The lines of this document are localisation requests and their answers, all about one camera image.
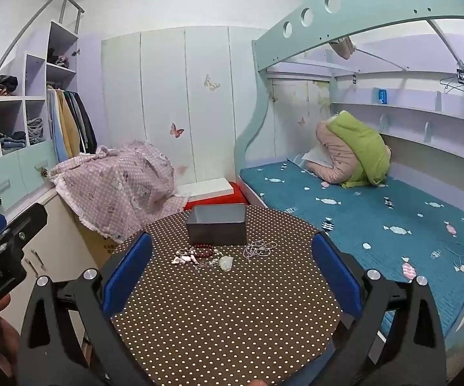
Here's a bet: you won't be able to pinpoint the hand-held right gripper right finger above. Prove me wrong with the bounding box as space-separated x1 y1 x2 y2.
311 233 447 386

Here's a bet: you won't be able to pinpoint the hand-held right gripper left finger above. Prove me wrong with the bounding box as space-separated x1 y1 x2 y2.
18 232 154 386

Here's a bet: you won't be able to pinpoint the pink white shell bracelet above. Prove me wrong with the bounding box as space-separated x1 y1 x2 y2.
171 248 196 266

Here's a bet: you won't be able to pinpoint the red bead bracelet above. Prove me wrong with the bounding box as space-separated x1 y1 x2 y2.
194 244 217 261

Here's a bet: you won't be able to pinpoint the grey metal box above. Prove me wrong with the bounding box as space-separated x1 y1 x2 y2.
186 204 248 247

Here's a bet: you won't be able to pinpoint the cream cupboard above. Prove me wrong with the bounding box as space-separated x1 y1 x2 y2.
13 190 114 346

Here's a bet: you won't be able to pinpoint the mint drawer cabinet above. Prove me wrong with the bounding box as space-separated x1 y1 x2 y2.
0 137 62 232

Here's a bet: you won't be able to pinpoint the teal candy print bedsheet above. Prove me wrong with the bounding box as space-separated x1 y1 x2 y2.
239 160 464 335

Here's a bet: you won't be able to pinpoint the folded blue jeans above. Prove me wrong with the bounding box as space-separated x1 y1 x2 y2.
25 117 45 140
0 130 28 152

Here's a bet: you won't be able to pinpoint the pink printed blanket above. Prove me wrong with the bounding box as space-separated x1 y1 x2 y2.
49 140 191 244

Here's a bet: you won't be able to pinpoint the row of hanging clothes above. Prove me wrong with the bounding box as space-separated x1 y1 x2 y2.
46 84 98 164

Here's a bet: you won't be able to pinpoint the round polka dot table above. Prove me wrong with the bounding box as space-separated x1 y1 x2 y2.
109 204 343 386

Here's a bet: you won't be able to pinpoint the white paper booklet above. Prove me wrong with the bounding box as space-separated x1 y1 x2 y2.
300 145 334 170

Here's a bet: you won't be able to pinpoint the red stool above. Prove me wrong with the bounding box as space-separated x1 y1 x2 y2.
184 182 251 211

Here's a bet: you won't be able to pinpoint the green and pink quilt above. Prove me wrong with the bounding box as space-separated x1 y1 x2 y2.
316 111 392 189

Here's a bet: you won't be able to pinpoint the white cube shelf unit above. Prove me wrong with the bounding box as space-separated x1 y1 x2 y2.
0 20 81 158

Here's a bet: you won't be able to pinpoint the white wardrobe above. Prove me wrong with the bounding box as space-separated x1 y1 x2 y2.
101 26 273 188

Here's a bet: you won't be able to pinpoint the silver curved railing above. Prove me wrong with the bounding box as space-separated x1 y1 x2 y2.
0 0 86 130

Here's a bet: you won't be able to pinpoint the grey hanging cloth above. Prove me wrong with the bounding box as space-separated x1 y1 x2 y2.
329 36 355 60

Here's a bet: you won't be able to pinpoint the white wall shelf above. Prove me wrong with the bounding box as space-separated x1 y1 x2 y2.
329 70 464 158

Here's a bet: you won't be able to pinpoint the mint bunk bed frame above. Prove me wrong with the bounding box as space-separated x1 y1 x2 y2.
233 0 464 340

